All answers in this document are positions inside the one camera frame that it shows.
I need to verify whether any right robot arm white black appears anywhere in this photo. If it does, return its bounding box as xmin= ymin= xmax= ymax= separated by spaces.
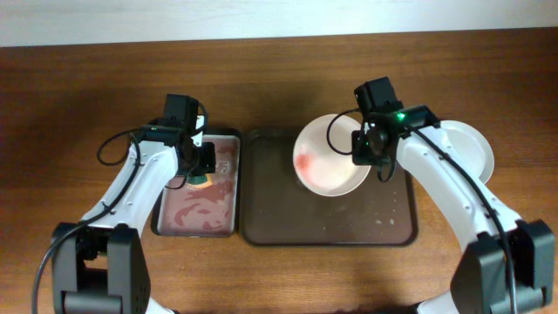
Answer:
xmin=351 ymin=77 xmax=555 ymax=314

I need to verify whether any white plate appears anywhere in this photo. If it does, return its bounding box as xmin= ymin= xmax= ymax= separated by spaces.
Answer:
xmin=441 ymin=120 xmax=495 ymax=183

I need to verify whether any large brown serving tray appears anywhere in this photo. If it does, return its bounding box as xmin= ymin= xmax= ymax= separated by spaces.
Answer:
xmin=238 ymin=128 xmax=419 ymax=247

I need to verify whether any small tray with pink water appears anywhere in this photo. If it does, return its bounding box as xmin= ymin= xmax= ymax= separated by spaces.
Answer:
xmin=150 ymin=128 xmax=242 ymax=237

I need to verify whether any green orange sponge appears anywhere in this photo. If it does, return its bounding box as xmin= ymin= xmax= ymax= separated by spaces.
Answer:
xmin=187 ymin=174 xmax=213 ymax=189

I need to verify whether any pale green plate front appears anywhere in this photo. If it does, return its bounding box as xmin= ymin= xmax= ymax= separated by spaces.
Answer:
xmin=293 ymin=114 xmax=371 ymax=197

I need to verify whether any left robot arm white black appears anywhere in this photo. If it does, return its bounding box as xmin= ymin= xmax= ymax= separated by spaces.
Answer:
xmin=38 ymin=94 xmax=215 ymax=313

